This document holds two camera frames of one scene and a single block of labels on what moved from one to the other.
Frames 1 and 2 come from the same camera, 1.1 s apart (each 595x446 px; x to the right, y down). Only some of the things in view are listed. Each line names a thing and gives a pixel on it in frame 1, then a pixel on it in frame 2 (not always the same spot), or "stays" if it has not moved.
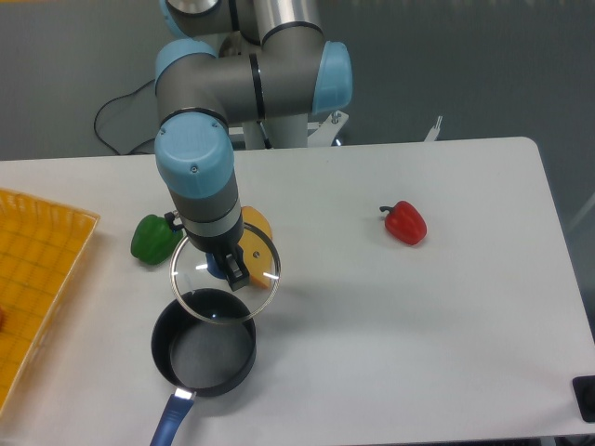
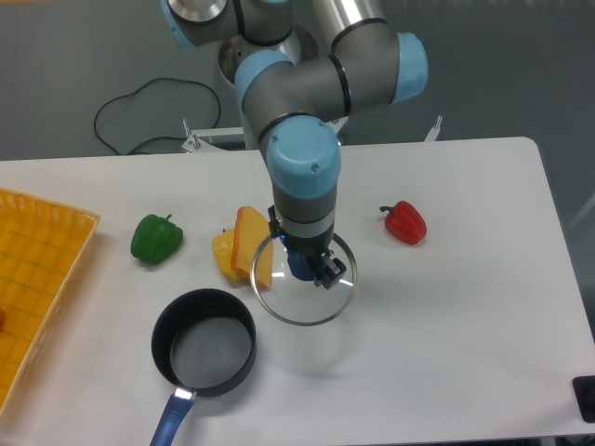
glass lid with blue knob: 200,284 -> 284,284
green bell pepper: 153,241 stays
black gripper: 236,270 -> 330,270
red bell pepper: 405,223 stays
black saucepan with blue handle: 198,358 stays
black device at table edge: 584,391 stays
